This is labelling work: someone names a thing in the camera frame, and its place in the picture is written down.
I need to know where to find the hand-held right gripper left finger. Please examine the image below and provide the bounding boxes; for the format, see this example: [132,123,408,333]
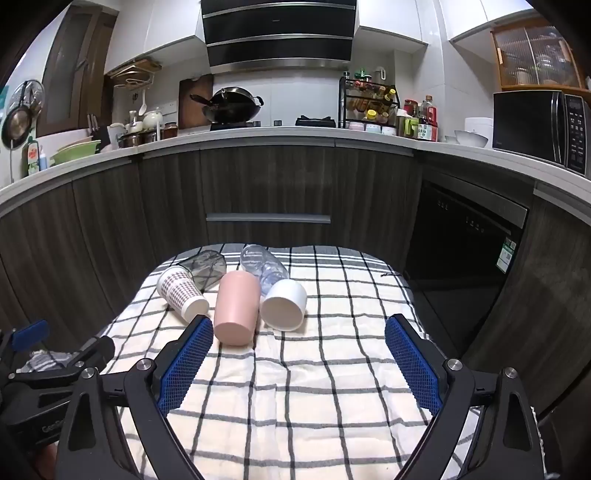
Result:
[55,314,215,480]

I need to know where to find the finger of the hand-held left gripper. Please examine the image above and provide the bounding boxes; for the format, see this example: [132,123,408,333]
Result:
[0,320,51,354]
[55,335,116,377]

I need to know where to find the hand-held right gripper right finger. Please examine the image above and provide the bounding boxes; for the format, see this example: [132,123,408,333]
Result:
[384,314,546,480]

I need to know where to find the pink cup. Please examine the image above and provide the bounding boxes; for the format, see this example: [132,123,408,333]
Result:
[213,271,262,347]

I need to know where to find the patterned paper cup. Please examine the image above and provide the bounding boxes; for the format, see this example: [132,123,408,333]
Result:
[157,266,210,324]

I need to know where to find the dark transparent cup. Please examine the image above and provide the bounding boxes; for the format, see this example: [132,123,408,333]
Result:
[178,250,227,292]

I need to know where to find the white cup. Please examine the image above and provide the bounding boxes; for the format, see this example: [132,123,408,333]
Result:
[260,279,308,332]

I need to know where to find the clear plastic cup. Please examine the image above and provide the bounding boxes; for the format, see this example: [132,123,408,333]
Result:
[240,244,291,296]

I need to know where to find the black checked white cloth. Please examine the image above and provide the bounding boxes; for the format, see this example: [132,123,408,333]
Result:
[99,244,476,480]

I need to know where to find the black built-in dishwasher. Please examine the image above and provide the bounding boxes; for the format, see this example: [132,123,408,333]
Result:
[404,180,529,352]

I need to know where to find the green label sticker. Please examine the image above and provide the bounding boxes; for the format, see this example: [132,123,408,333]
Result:
[498,237,518,269]

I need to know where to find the dish soap bottle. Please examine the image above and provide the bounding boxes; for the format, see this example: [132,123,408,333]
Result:
[26,137,41,176]

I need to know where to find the green basin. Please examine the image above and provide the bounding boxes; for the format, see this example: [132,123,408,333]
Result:
[50,139,101,166]

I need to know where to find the dark wood lower cabinets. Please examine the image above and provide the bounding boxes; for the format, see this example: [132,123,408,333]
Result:
[0,134,591,416]

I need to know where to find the hanging frying pan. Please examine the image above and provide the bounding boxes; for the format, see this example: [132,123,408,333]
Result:
[1,79,44,149]

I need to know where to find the white bowl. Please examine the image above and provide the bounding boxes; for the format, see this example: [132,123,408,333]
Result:
[455,129,489,148]

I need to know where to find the dark sauce bottle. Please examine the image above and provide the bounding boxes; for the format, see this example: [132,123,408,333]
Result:
[418,95,438,141]

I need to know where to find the white rice cooker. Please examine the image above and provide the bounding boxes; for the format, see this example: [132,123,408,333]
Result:
[464,117,495,139]

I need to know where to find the black spice rack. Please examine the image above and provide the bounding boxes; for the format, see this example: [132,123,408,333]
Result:
[338,76,400,130]

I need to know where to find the black microwave oven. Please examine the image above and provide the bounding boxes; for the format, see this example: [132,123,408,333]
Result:
[492,90,591,176]

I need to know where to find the brown framed window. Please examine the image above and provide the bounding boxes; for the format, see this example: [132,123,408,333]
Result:
[37,4,118,138]

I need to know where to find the dark wooden cutting board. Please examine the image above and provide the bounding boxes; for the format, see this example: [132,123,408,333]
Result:
[178,74,214,130]

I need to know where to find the black wok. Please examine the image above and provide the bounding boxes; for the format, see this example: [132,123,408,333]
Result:
[190,87,265,124]

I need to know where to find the wooden glass-door cabinet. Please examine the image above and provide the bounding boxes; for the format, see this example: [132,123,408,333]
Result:
[490,23,583,92]

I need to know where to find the black range hood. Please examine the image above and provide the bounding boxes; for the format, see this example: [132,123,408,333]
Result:
[201,0,360,73]

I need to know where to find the wall rack with boards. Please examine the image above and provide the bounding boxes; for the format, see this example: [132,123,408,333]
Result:
[105,58,162,88]

